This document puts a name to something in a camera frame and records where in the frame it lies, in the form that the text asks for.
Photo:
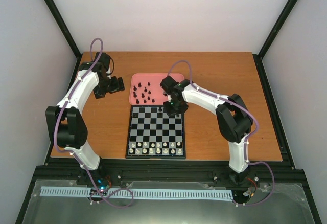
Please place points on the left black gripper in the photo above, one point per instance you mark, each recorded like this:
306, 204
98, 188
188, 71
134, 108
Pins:
116, 88

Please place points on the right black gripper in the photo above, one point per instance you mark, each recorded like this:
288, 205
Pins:
170, 112

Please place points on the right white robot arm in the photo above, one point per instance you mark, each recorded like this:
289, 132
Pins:
234, 119

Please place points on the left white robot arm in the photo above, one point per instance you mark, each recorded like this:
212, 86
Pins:
66, 127

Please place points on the pink tray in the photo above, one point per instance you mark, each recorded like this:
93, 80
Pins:
155, 79

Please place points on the black and grey chessboard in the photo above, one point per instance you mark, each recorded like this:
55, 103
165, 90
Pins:
148, 125

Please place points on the left black frame post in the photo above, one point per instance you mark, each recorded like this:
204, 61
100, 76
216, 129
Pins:
63, 27

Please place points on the black frame post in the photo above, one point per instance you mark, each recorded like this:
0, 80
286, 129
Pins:
287, 9
63, 27

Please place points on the black aluminium frame base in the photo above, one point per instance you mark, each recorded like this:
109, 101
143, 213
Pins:
173, 171

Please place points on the light blue cable duct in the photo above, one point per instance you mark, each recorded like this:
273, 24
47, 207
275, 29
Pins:
140, 194

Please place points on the right black frame post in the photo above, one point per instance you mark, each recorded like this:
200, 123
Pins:
287, 9

